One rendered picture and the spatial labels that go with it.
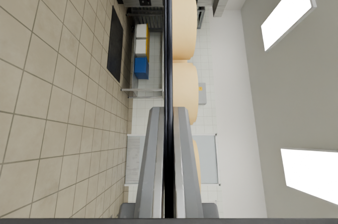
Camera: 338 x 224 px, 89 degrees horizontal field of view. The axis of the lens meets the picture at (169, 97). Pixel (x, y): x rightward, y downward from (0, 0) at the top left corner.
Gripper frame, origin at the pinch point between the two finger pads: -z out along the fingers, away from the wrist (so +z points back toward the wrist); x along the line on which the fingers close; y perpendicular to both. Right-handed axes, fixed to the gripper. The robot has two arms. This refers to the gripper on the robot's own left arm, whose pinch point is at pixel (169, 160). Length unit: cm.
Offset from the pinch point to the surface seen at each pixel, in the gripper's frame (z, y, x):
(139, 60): -336, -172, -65
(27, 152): -63, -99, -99
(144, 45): -366, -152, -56
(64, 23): -165, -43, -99
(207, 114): -285, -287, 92
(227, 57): -404, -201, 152
